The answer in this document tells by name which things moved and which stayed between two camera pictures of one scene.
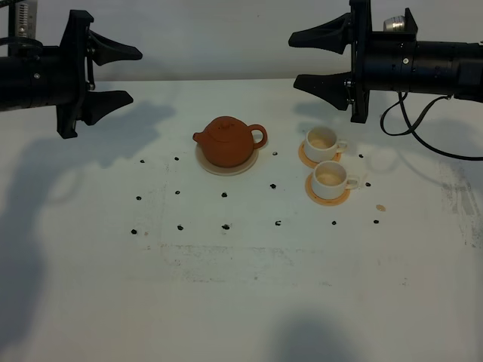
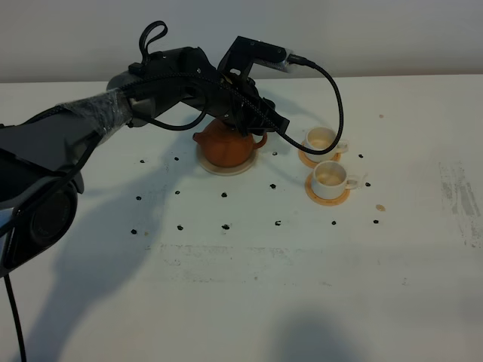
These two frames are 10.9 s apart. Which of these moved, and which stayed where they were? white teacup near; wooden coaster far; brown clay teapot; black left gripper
Moved: black left gripper
Stayed: wooden coaster far; white teacup near; brown clay teapot
